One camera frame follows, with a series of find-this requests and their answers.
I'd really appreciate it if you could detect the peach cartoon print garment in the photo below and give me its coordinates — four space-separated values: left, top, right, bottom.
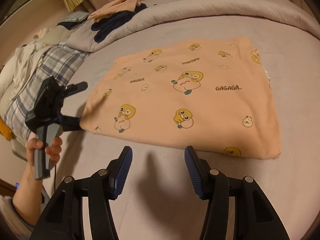
80 37 281 159

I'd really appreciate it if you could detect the person's left forearm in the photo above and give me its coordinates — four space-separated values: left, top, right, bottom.
12 164 43 226

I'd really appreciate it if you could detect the white crumpled clothes pile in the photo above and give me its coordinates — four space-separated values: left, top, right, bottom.
1 28 52 100

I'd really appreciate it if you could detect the person's left hand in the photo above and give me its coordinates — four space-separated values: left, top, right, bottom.
25 136 63 170

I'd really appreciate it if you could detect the plaid blue white pillow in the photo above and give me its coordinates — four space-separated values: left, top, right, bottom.
3 45 89 144

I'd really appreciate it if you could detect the yellow orange cloth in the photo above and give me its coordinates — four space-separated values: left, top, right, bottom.
0 118 15 141

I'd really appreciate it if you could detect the pink bed sheet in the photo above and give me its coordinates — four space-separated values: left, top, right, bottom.
63 16 319 239

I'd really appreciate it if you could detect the dark navy garment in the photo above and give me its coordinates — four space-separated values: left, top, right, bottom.
91 3 147 43

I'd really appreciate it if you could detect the peach folded garment on duvet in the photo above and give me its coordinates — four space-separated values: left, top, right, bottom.
87 0 142 22

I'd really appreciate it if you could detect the pinkish grey duvet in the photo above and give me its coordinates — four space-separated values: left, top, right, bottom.
66 0 319 53

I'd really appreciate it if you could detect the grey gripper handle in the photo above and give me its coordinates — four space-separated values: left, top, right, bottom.
34 123 62 180

